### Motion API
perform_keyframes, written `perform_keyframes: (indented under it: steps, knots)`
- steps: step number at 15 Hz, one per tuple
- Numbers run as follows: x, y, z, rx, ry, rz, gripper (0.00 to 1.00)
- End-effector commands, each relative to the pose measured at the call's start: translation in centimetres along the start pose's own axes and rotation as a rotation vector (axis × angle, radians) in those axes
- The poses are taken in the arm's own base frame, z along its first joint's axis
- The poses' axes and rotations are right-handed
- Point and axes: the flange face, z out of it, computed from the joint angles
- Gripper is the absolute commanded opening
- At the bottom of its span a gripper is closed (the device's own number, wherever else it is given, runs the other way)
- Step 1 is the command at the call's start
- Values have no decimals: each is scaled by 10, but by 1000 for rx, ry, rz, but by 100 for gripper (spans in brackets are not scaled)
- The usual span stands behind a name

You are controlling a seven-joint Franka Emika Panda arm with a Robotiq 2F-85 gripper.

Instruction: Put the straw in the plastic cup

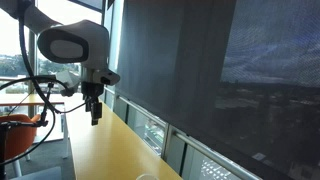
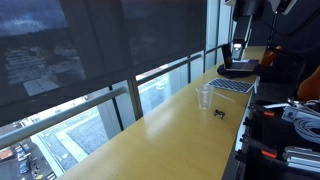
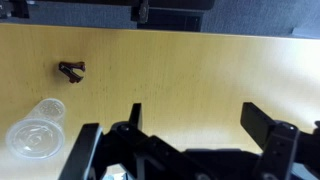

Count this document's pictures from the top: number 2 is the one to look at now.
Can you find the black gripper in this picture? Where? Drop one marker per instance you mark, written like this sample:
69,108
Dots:
248,10

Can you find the clear plastic straw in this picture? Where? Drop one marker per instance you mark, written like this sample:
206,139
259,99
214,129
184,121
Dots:
224,97

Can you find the clear plastic cup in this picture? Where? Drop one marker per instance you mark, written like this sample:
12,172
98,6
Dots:
204,98

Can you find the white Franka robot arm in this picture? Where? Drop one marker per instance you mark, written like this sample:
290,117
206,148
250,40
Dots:
286,5

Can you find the dark open laptop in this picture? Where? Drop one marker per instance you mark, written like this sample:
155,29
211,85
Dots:
240,65

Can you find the orange chair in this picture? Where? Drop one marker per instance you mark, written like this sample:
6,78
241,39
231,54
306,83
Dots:
310,88
268,57

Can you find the black round pad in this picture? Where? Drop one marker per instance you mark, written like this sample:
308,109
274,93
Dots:
221,72

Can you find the black office chair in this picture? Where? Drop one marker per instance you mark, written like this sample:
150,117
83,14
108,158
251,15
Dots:
286,68

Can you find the dark staple remover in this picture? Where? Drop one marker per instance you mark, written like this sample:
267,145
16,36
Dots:
219,114

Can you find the black clamp orange tip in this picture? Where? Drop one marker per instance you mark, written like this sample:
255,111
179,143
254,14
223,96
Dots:
268,153
268,113

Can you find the dark mesh roller blind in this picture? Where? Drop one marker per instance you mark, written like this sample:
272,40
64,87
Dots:
150,30

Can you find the grey white electrical box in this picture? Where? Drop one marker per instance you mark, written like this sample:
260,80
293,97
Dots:
290,115

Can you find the black perforated breadboard plate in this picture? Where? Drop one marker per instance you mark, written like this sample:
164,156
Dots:
273,133

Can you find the silver aluminium rails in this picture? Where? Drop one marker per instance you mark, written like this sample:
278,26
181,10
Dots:
301,160

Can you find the grey metal handrail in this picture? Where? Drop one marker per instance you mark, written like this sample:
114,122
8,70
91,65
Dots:
66,116

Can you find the black camera stand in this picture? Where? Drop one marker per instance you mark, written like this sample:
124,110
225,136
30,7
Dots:
272,30

